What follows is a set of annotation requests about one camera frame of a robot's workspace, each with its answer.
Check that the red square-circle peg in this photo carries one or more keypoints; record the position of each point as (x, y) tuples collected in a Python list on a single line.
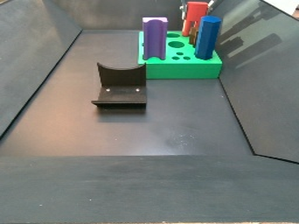
[(197, 11)]

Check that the green shape sorter board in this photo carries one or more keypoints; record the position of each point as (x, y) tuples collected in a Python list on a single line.
[(181, 64)]

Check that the blue hexagonal prism peg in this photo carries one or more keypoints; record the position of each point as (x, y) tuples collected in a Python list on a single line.
[(207, 37)]

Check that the brown star peg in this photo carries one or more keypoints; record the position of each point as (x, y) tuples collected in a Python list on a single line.
[(193, 36)]

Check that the purple tall notched block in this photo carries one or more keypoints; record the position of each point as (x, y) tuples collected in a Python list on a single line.
[(155, 32)]

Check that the black curved holder stand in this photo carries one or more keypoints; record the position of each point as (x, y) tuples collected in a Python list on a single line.
[(122, 86)]

